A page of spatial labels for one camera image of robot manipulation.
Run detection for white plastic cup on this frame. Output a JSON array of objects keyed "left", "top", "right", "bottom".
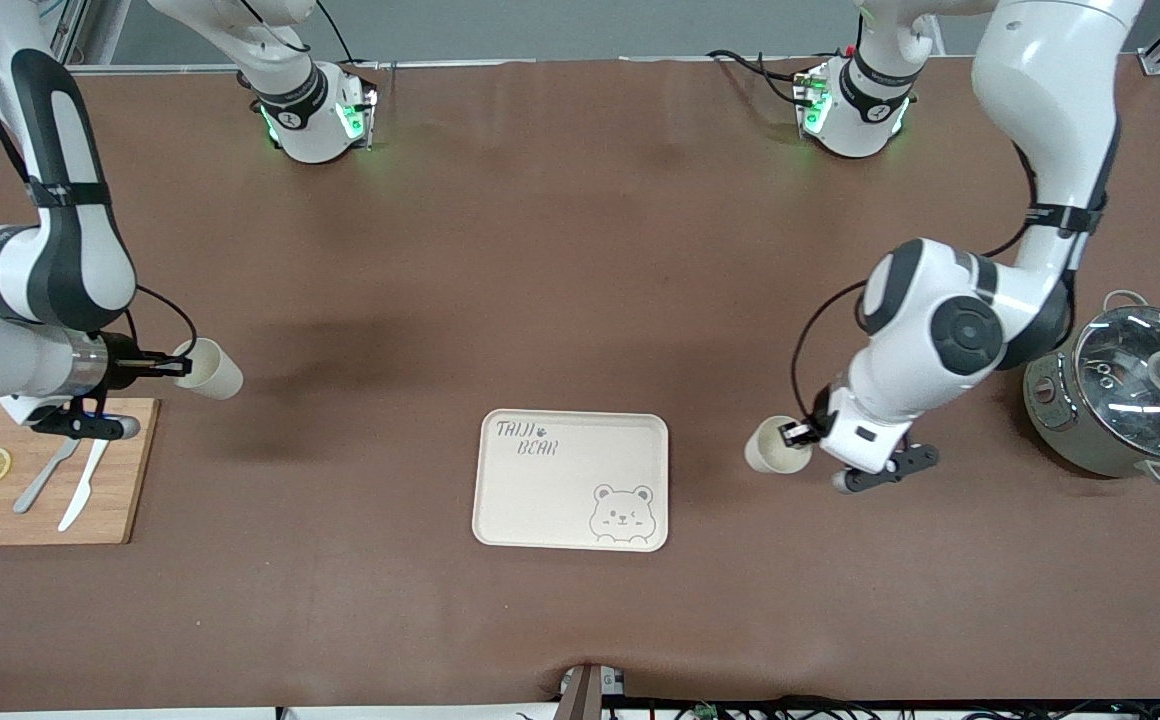
[
  {"left": 744, "top": 416, "right": 813, "bottom": 475},
  {"left": 172, "top": 338, "right": 244, "bottom": 401}
]

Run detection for cream bear print tray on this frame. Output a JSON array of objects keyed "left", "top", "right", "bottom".
[{"left": 472, "top": 410, "right": 670, "bottom": 553}]

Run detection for bamboo cutting board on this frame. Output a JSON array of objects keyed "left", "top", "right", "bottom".
[{"left": 0, "top": 398, "right": 160, "bottom": 547}]

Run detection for white plastic knife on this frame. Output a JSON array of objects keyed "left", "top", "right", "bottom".
[{"left": 58, "top": 438, "right": 111, "bottom": 532}]

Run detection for grey plastic knife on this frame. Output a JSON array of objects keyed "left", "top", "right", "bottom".
[{"left": 13, "top": 435, "right": 81, "bottom": 515}]

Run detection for grey-green electric cooking pot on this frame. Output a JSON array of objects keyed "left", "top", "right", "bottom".
[{"left": 1023, "top": 290, "right": 1160, "bottom": 489}]

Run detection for brown table cover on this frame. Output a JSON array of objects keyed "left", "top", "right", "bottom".
[{"left": 0, "top": 55, "right": 1160, "bottom": 713}]

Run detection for glass pot lid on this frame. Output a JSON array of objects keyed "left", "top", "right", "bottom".
[{"left": 1073, "top": 305, "right": 1160, "bottom": 461}]

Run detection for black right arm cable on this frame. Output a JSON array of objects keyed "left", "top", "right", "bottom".
[{"left": 0, "top": 0, "right": 199, "bottom": 376}]

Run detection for black cables under table edge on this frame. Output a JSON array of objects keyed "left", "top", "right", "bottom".
[{"left": 515, "top": 695, "right": 1160, "bottom": 720}]

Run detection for black base cable bundle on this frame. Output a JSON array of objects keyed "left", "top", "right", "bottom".
[{"left": 705, "top": 48, "right": 823, "bottom": 107}]

